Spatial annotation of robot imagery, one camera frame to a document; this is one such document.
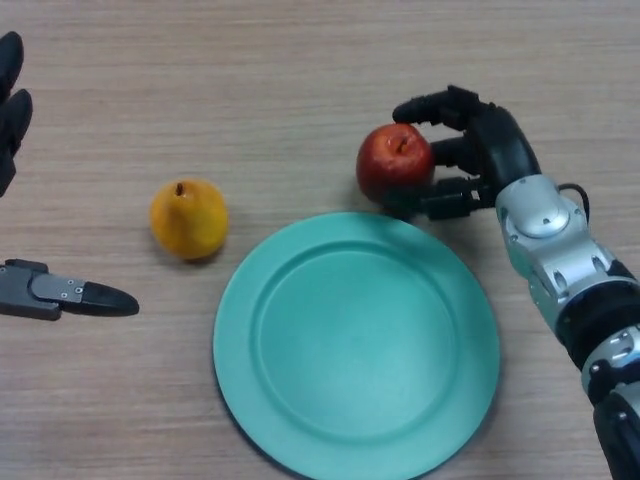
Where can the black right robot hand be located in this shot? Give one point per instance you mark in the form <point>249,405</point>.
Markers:
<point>505,145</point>

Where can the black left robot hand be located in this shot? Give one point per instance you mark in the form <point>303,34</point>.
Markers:
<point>30,295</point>

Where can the red apple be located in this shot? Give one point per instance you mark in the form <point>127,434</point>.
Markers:
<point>392,160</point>

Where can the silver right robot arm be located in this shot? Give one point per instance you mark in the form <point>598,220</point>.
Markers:
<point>550,235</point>

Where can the green round plate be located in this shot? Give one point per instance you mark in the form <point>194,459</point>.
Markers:
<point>357,350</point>

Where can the yellow pear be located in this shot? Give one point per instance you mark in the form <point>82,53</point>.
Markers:
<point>190,220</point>

